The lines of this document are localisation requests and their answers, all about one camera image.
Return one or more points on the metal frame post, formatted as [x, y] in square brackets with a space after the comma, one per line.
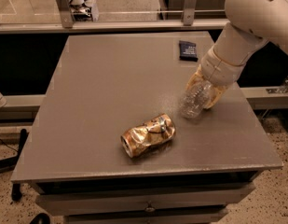
[65, 13]
[189, 12]

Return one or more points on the metal frame post left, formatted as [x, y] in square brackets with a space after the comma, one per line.
[65, 13]

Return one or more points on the metal bracket on ledge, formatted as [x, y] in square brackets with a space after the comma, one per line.
[283, 88]

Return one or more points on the horizontal metal rail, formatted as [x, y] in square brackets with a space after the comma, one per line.
[112, 27]

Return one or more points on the grey cabinet drawer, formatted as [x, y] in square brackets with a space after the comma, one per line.
[140, 199]

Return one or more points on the metal drawer lock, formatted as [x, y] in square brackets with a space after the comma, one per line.
[150, 209]

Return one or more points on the metal frame post right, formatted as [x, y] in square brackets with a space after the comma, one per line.
[189, 12]

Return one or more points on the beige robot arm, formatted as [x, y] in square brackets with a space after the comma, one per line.
[251, 24]

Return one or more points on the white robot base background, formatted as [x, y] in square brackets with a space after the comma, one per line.
[84, 10]

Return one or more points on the crushed orange soda can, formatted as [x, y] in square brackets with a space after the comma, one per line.
[150, 134]

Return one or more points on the dark blue snack packet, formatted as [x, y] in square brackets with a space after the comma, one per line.
[188, 51]

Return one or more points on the clear plastic water bottle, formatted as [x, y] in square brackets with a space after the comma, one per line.
[195, 99]

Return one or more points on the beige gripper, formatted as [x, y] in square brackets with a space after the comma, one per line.
[218, 69]

